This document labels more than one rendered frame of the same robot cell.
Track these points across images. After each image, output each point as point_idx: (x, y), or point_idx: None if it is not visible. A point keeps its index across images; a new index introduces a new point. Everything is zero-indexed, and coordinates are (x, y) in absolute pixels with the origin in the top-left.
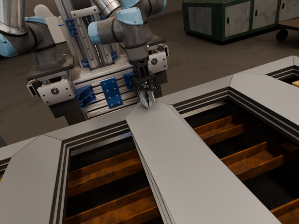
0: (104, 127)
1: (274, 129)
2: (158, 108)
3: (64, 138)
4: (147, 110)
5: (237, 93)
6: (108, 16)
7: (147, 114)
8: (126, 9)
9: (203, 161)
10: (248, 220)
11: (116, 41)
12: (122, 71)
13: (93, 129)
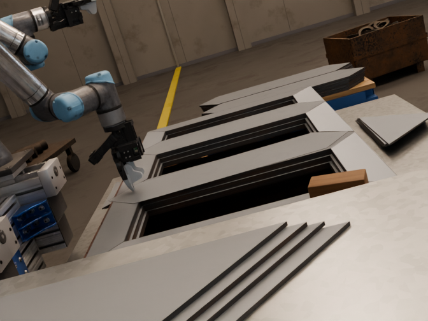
0: (134, 216)
1: (227, 149)
2: (142, 185)
3: (122, 240)
4: (136, 192)
5: (171, 153)
6: (44, 97)
7: (146, 190)
8: (91, 74)
9: (244, 156)
10: (297, 141)
11: (98, 106)
12: (9, 211)
13: (129, 221)
